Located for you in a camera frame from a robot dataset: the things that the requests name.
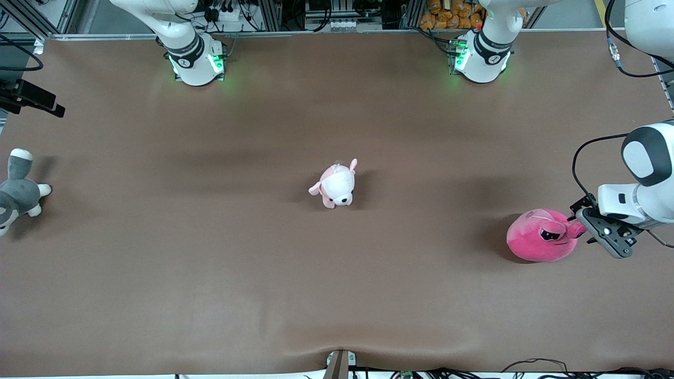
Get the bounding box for orange bagged goods pile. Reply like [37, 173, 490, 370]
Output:
[419, 0, 485, 31]

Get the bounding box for aluminium frame rail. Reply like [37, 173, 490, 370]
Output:
[650, 55, 674, 111]

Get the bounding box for aluminium camera post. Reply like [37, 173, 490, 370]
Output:
[323, 349, 357, 379]

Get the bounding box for black cable loop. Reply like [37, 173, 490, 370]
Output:
[0, 33, 44, 71]

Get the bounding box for grey white plush husky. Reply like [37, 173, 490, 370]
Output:
[0, 148, 53, 237]

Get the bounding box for thin black cable arc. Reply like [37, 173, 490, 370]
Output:
[501, 358, 568, 372]

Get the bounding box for bright pink round plush toy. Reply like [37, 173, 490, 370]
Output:
[506, 208, 588, 263]

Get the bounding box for white power strip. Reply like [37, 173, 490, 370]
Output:
[208, 4, 242, 23]

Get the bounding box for brown table mat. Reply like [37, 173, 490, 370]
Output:
[0, 30, 674, 377]

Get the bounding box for black bar-shaped device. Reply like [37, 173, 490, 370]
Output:
[0, 78, 66, 118]

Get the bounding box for pale pink white plush dog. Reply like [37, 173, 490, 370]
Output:
[308, 158, 359, 210]

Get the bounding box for aluminium frame struts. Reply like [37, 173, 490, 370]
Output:
[0, 0, 80, 38]

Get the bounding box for black cable with silver connector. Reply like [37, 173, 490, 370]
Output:
[604, 0, 674, 78]

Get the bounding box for metal table edge rail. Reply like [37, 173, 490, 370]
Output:
[50, 29, 630, 41]

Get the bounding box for aluminium frame post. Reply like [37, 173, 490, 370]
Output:
[401, 0, 422, 30]
[261, 0, 283, 32]

